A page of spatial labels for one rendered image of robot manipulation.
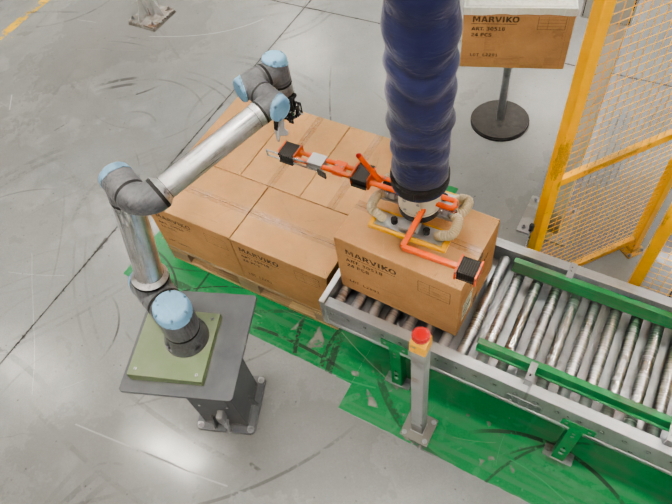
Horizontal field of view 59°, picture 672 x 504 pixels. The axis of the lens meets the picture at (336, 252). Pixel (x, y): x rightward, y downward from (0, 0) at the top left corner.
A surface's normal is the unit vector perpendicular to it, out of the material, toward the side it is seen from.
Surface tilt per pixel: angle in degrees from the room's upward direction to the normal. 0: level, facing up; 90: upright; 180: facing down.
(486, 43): 90
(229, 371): 0
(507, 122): 0
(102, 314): 0
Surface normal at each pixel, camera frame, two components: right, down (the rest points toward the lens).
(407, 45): -0.32, 0.70
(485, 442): -0.11, -0.57
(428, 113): 0.11, 0.62
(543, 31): -0.18, 0.82
